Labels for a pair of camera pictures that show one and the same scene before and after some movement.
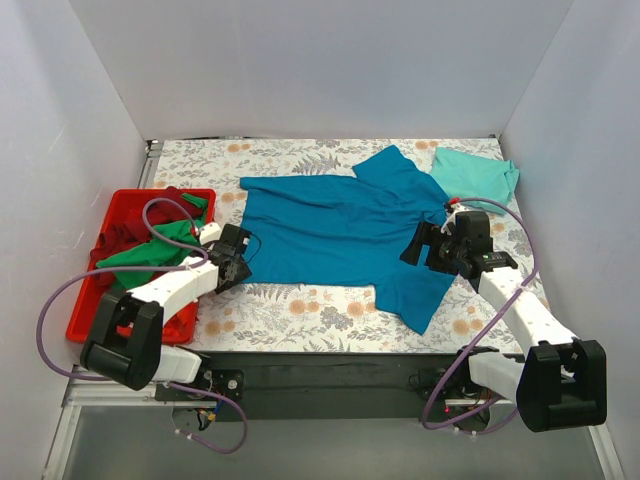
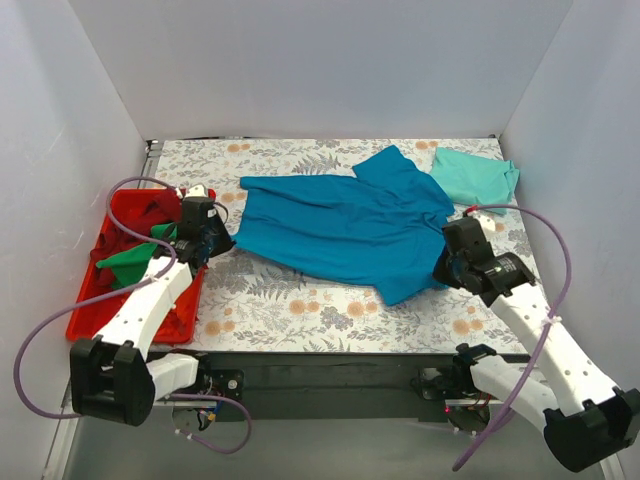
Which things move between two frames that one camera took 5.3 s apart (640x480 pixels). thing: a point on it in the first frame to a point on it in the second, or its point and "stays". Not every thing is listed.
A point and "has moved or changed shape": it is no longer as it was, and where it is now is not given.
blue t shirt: (349, 231) has moved or changed shape
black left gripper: (235, 271) to (214, 240)
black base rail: (345, 385) stays
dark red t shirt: (167, 206) stays
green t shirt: (163, 255) stays
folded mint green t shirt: (468, 176) stays
